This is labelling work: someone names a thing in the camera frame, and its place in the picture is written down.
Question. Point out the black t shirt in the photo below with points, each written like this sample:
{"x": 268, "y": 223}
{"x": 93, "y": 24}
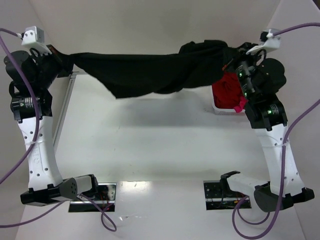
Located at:
{"x": 135, "y": 75}

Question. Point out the dark red t shirt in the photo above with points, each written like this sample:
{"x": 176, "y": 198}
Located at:
{"x": 227, "y": 91}

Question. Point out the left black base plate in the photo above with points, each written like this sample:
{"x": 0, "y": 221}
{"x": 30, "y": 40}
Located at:
{"x": 104, "y": 198}

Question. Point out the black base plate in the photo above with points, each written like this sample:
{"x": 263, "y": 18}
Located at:
{"x": 104, "y": 198}
{"x": 215, "y": 199}

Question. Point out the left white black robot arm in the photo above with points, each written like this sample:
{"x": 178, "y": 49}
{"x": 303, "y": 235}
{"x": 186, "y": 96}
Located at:
{"x": 31, "y": 105}

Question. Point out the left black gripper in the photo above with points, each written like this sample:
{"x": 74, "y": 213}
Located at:
{"x": 58, "y": 64}

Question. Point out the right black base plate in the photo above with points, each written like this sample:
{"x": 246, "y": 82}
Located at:
{"x": 215, "y": 199}

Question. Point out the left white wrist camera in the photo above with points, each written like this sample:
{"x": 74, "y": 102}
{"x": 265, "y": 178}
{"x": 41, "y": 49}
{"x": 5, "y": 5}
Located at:
{"x": 34, "y": 38}

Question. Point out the pink t shirt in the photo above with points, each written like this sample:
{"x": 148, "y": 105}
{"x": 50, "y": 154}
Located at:
{"x": 241, "y": 105}

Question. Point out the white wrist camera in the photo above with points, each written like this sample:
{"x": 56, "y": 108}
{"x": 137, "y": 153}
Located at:
{"x": 268, "y": 41}
{"x": 34, "y": 38}

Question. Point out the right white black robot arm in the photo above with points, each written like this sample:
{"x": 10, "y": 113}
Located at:
{"x": 260, "y": 79}

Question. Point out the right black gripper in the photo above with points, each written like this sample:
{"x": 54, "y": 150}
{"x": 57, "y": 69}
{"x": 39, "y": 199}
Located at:
{"x": 235, "y": 55}

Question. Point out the white plastic basket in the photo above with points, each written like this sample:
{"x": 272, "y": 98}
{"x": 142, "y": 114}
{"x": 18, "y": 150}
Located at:
{"x": 223, "y": 111}

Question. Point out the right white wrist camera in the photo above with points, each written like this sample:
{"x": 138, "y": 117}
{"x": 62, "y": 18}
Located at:
{"x": 268, "y": 41}

